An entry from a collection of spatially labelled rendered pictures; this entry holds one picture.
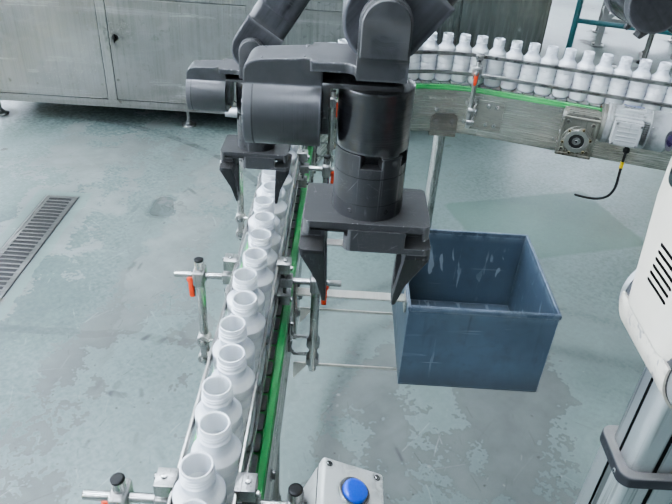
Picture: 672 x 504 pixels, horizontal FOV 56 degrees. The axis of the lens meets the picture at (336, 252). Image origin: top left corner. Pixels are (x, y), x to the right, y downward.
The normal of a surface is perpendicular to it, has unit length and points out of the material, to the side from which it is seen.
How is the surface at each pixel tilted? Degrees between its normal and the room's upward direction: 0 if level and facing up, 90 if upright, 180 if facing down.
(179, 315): 0
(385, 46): 89
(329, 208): 0
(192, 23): 90
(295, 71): 90
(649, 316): 90
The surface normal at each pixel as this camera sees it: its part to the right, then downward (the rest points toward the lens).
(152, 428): 0.06, -0.83
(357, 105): -0.48, 0.47
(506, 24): -0.03, 0.55
